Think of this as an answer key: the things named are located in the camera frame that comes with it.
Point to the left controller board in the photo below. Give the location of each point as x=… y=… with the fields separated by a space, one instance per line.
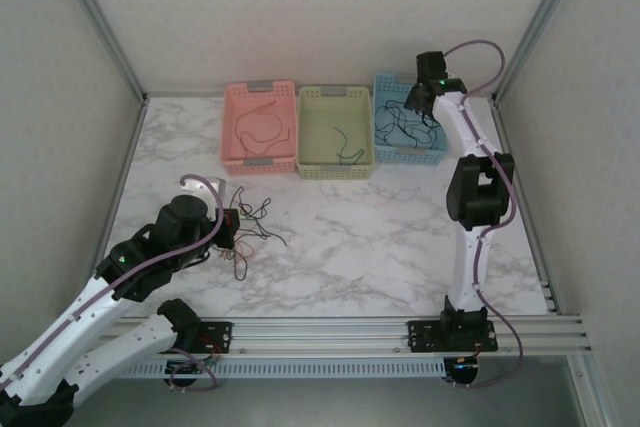
x=187 y=366

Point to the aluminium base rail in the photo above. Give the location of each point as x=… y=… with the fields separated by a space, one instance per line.
x=320 y=334

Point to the right controller board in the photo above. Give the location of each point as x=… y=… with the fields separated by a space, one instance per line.
x=462 y=369

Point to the black left mount plate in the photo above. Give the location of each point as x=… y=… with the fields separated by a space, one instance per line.
x=215 y=334

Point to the aluminium side rail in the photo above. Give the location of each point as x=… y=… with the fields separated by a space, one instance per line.
x=123 y=182
x=530 y=227

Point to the black right mount plate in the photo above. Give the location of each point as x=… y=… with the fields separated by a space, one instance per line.
x=425 y=334

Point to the blue plastic basket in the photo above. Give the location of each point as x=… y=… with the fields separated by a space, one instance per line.
x=387 y=84

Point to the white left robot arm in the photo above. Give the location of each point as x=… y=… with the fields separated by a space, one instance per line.
x=145 y=337

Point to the controller board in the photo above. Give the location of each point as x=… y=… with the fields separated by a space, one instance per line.
x=187 y=366
x=462 y=369

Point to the pink plastic basket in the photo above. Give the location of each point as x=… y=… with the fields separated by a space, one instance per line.
x=232 y=97

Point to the black mount plate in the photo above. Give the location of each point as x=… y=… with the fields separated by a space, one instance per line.
x=425 y=334
x=215 y=334

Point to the aluminium frame post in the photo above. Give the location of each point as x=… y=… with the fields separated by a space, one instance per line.
x=536 y=27
x=105 y=27

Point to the green plastic basket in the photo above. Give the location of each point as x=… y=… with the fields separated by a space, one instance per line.
x=310 y=147

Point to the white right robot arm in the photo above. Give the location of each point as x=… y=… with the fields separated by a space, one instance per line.
x=475 y=197

